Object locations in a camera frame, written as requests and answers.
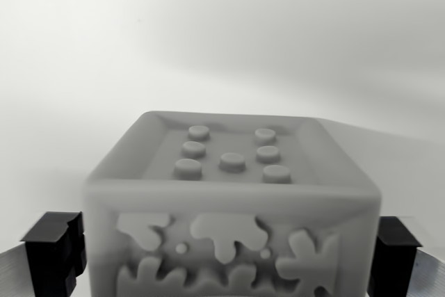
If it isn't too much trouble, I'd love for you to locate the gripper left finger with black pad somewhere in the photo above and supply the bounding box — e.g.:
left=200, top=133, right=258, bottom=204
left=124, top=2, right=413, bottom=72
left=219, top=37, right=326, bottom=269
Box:
left=0, top=211, right=88, bottom=297

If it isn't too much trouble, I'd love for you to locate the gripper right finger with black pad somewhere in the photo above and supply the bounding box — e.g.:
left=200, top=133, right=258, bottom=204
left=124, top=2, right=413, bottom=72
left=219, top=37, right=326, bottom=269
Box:
left=367, top=215, right=445, bottom=297

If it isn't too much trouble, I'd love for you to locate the grey embossed cube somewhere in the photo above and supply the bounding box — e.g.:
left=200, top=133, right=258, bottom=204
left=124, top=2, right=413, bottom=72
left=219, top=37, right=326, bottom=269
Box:
left=82, top=111, right=382, bottom=297

